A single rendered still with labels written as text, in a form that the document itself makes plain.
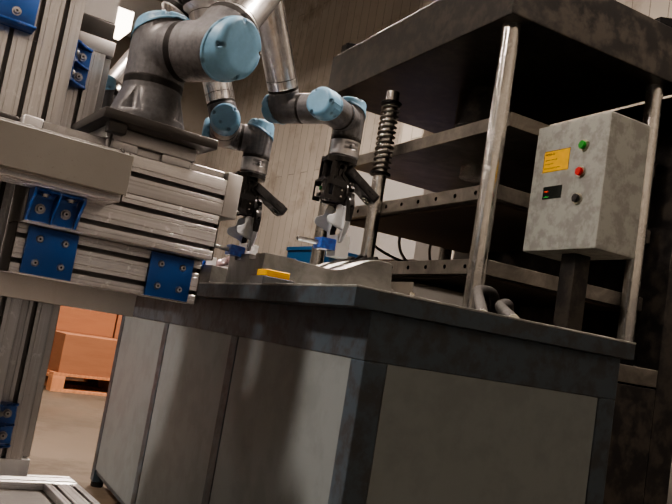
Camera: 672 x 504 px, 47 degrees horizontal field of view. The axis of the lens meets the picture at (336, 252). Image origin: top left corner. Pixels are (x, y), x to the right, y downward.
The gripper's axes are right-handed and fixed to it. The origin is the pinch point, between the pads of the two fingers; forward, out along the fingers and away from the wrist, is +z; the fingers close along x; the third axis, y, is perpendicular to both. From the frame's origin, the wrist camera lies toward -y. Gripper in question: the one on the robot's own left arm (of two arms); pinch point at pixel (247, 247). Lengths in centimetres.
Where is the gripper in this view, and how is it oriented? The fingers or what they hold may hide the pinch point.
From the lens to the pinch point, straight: 214.0
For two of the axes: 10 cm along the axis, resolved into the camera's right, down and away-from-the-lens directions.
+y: -8.7, -2.0, -4.5
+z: -1.6, 9.8, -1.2
